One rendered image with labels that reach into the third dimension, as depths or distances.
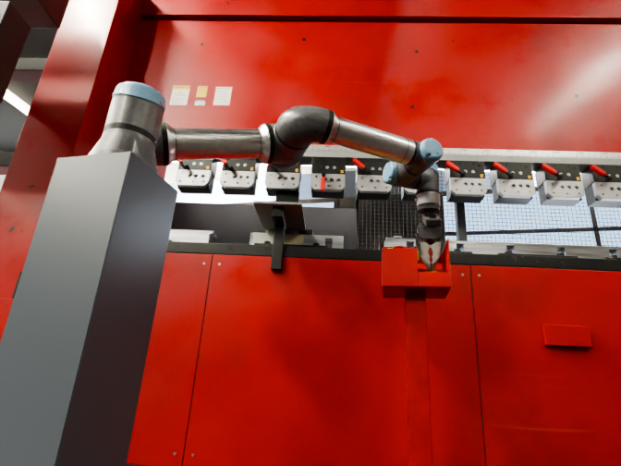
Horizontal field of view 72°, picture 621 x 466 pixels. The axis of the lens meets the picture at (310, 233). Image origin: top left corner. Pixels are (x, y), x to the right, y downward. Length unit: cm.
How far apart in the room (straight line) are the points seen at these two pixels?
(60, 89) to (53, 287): 142
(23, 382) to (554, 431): 148
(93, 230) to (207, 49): 165
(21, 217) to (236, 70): 115
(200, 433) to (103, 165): 98
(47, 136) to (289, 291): 119
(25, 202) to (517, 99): 214
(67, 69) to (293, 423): 175
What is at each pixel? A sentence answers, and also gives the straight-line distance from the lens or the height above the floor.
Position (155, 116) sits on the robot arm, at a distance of 108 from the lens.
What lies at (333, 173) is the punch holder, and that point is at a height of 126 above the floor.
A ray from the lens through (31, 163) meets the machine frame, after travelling 206.
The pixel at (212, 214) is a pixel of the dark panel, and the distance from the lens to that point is 248.
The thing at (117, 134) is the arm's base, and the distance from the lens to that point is 103.
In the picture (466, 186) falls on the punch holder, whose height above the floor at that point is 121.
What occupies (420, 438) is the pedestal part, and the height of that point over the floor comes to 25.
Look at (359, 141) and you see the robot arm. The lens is 123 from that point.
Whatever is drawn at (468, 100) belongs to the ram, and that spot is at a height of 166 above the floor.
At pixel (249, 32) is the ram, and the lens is 243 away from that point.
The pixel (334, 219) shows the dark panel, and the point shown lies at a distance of 238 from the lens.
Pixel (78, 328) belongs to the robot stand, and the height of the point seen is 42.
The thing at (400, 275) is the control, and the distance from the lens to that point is 131.
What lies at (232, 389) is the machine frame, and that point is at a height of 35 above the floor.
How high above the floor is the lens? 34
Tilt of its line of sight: 21 degrees up
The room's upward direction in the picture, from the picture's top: 4 degrees clockwise
